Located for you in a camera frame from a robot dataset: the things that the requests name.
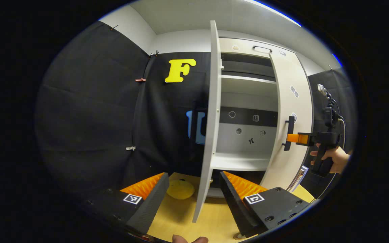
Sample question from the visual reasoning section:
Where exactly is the silver metal bar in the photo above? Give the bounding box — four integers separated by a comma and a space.
287, 165, 309, 193

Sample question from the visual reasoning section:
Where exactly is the yellow round object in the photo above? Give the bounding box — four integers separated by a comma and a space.
166, 180, 195, 200

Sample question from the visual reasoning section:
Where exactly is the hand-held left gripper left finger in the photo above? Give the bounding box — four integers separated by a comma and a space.
80, 172, 170, 237

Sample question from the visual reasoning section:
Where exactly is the white cabinet drawer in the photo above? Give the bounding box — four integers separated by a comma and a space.
219, 38, 298, 56

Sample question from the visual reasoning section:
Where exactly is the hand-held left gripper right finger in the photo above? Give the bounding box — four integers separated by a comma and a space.
219, 171, 313, 238

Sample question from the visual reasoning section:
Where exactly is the white cabinet door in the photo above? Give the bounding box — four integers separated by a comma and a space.
192, 20, 223, 223
260, 51, 314, 191

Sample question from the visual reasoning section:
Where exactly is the black mounted device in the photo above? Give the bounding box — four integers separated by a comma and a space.
323, 106, 339, 129

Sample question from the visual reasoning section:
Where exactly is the black door handle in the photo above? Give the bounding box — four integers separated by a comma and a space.
282, 116, 295, 151

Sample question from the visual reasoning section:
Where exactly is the black backdrop cloth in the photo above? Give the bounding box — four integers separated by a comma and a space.
308, 69, 358, 199
34, 20, 213, 196

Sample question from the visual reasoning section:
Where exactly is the white and grey cabinet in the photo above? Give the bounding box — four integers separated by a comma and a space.
211, 37, 313, 198

